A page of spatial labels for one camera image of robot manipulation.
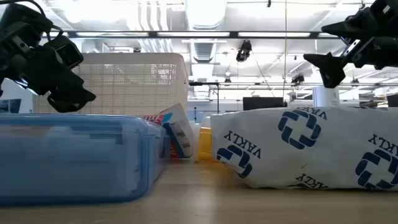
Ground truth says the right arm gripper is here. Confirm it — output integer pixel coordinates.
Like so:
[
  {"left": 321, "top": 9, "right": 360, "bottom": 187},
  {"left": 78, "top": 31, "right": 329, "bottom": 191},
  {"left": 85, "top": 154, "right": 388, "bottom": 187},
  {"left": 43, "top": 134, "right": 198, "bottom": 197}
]
[{"left": 303, "top": 0, "right": 398, "bottom": 89}]

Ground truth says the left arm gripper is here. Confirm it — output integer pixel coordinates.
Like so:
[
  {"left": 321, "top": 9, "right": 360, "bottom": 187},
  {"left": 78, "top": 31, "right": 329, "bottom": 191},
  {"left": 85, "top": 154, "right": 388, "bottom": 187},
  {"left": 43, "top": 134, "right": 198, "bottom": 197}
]
[{"left": 0, "top": 30, "right": 96, "bottom": 113}]

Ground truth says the blue first aid kit box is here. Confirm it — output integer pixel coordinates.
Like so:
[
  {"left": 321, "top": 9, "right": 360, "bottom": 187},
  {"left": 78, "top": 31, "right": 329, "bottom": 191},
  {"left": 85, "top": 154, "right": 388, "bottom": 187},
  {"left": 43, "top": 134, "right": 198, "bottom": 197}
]
[{"left": 0, "top": 113, "right": 171, "bottom": 206}]

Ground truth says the white blue-printed wipes pack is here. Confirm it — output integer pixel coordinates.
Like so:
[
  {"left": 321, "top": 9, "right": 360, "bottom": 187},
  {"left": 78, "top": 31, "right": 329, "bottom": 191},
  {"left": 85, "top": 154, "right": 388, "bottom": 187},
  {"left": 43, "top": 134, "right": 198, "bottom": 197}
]
[{"left": 210, "top": 106, "right": 398, "bottom": 190}]

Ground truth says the red white bandage box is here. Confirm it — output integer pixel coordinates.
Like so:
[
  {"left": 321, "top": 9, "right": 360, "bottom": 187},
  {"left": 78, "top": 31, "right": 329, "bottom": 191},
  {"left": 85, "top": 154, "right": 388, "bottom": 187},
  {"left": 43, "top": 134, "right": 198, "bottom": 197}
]
[{"left": 142, "top": 103, "right": 196, "bottom": 159}]

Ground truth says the orange pill bottle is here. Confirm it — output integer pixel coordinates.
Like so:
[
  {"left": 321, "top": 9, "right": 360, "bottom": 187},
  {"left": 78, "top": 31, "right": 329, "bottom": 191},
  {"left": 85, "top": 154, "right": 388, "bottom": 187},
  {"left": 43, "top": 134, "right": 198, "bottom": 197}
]
[{"left": 198, "top": 116, "right": 214, "bottom": 162}]

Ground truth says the white perforated plastic basket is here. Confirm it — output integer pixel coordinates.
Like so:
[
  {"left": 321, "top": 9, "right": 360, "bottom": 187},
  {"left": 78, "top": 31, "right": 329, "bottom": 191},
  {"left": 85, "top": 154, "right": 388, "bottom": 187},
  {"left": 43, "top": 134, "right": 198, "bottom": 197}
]
[{"left": 33, "top": 52, "right": 190, "bottom": 118}]

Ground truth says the white cylinder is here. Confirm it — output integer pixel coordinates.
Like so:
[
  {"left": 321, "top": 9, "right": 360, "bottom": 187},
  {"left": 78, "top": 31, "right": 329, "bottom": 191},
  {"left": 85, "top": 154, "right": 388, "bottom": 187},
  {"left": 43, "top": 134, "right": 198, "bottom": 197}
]
[{"left": 312, "top": 85, "right": 341, "bottom": 108}]

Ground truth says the black monitor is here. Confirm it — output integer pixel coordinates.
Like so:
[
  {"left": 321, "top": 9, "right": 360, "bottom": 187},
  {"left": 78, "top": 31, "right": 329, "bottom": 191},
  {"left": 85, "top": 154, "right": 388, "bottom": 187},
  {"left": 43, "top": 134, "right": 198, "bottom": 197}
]
[{"left": 242, "top": 96, "right": 285, "bottom": 111}]

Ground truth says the black overhead beam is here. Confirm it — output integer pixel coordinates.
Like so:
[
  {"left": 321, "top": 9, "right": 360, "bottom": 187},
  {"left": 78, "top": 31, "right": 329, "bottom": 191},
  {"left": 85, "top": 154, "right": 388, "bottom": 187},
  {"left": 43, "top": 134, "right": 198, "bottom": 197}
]
[{"left": 67, "top": 30, "right": 340, "bottom": 39}]

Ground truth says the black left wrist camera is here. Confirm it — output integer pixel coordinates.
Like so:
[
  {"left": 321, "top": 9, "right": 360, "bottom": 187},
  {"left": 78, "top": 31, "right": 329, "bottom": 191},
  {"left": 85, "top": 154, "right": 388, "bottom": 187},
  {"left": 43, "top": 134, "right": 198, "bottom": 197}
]
[{"left": 46, "top": 35, "right": 84, "bottom": 70}]

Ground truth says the thin hanging cable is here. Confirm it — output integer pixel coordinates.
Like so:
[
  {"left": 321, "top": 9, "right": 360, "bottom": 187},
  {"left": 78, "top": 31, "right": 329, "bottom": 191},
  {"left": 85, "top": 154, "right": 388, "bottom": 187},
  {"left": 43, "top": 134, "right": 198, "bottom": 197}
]
[{"left": 283, "top": 0, "right": 288, "bottom": 100}]

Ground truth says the black overhead camera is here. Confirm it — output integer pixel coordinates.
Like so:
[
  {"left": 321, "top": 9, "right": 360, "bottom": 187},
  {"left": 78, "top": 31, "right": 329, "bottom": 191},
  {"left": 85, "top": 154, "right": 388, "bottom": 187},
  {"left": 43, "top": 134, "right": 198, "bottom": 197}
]
[{"left": 235, "top": 39, "right": 253, "bottom": 63}]

